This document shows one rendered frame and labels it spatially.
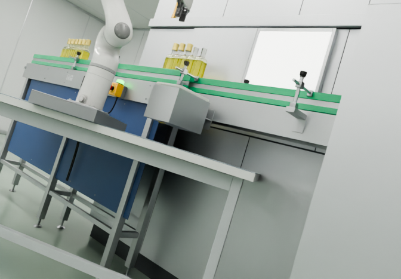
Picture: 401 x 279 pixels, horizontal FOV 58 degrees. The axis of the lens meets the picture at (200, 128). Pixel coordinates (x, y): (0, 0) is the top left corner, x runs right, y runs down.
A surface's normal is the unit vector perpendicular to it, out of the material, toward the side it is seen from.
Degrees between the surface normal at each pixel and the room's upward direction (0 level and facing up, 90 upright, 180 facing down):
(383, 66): 90
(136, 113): 90
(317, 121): 90
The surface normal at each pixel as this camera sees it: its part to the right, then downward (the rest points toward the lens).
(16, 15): 0.73, 0.18
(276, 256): -0.62, -0.25
